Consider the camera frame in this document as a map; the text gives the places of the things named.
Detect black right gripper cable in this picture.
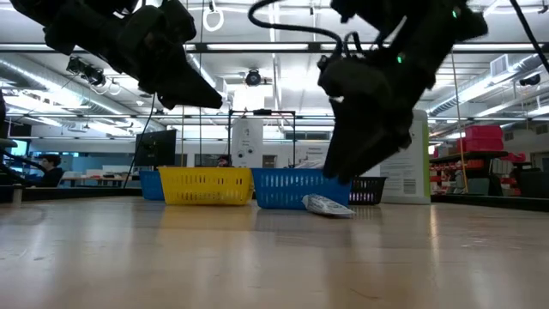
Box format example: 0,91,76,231
247,0,345,49

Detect yellow hanging cable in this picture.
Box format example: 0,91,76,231
449,50,469,194

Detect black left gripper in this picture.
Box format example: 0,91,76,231
106,0,224,111

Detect black background monitor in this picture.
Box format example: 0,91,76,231
134,129,178,168

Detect lit teal computer screen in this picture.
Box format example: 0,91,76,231
10,139,30,158

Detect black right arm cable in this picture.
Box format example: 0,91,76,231
509,0,549,73

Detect white travel toothpaste tube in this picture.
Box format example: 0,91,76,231
301,193,357,219

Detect white wipes canister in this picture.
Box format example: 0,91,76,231
379,109,432,206

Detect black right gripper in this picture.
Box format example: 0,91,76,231
317,53,437,185

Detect silver ventilation duct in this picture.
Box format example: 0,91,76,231
186,53,218,89

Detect yellow plastic basket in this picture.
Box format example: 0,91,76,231
157,166,255,206

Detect red storage bins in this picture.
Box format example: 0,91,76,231
456,124,505,154

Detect black hanging camera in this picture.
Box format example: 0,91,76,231
65,55,107,88

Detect black storage box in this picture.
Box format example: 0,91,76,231
513,169,549,199

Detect thin black hanging cable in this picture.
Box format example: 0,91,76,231
180,105,188,168
197,0,205,168

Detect black plastic basket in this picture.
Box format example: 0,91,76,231
347,176,388,206

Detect blue plastic basket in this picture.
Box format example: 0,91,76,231
250,167,353,211
137,170,166,202

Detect background shelf rack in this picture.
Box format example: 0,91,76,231
426,149,511,197

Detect background work table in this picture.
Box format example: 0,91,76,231
59,173,141,189

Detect black overhead camera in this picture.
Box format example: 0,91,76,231
244,68,262,88

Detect black overhead frame beam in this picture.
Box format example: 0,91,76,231
184,41,549,54

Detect white hanging cable loop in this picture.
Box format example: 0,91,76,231
202,0,225,33

